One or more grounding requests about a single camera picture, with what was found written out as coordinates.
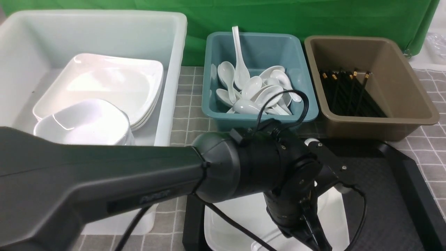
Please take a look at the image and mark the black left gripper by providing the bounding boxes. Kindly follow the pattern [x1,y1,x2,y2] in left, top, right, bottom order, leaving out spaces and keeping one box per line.
[263,159,332,251]

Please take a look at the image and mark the large white rice plate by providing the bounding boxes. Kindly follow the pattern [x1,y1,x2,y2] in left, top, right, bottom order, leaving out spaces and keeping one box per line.
[204,188,350,251]

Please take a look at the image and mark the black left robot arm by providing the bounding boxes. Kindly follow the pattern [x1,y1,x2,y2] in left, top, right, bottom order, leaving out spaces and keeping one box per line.
[0,119,354,251]

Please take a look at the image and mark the middle white square plate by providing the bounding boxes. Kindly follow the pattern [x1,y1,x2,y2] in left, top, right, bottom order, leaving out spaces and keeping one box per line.
[130,82,164,131]

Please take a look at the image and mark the white square plate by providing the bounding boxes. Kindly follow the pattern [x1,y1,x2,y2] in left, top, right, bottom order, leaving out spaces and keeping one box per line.
[32,53,164,127]
[130,82,164,131]
[132,87,163,131]

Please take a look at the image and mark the bottom white square plate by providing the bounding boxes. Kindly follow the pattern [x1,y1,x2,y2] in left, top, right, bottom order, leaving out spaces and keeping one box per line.
[132,87,163,131]

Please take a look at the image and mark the top white square plate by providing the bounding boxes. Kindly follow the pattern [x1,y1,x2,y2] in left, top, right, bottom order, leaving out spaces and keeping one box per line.
[32,53,164,127]

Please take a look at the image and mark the black serving tray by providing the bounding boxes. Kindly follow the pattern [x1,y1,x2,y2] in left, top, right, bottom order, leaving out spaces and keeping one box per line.
[182,138,446,251]

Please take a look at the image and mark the grey checkered tablecloth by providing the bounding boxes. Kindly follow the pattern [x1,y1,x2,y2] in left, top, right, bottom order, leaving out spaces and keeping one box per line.
[70,66,446,251]

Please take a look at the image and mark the black chopsticks with gold tips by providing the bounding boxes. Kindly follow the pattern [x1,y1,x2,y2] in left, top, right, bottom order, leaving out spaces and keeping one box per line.
[319,68,387,118]

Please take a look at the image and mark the pile of white soup spoons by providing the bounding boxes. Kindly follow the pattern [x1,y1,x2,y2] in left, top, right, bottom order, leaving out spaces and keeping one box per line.
[210,61,303,115]

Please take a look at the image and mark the brown plastic bin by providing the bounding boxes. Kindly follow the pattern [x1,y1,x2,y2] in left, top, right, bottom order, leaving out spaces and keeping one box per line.
[305,36,440,141]

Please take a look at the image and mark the upright white soup spoon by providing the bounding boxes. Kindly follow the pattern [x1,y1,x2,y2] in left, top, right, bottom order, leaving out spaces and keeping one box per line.
[232,26,250,90]

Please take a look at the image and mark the teal plastic bin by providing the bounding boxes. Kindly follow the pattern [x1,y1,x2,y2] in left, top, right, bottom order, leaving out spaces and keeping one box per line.
[202,32,319,131]

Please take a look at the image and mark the green backdrop cloth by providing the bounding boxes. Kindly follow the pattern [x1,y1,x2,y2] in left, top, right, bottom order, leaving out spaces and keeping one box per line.
[1,0,439,66]

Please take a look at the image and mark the top small white bowl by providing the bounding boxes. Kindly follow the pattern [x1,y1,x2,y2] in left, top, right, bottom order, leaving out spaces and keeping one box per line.
[33,99,135,146]

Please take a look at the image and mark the large white plastic bin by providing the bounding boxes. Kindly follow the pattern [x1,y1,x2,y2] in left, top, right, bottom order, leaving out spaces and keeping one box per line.
[0,10,188,235]

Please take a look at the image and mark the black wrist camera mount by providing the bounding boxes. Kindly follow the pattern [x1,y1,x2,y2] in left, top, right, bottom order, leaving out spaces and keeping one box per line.
[305,138,355,196]

